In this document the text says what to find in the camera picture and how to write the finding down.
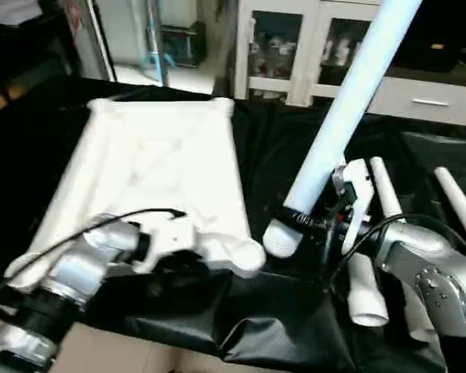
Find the black mat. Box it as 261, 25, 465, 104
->
0, 75, 466, 373

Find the white glass-door cabinet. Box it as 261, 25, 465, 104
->
234, 0, 382, 109

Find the white plastic table leg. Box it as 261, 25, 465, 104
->
433, 166, 466, 258
369, 156, 438, 343
262, 0, 404, 260
347, 248, 391, 326

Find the white plastic table top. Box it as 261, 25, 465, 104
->
2, 96, 268, 293

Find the light blue plastic stand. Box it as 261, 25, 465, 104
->
141, 0, 176, 87

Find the white drawer unit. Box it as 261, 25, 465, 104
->
367, 75, 466, 128

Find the black box with orange label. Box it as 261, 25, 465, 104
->
388, 0, 466, 74

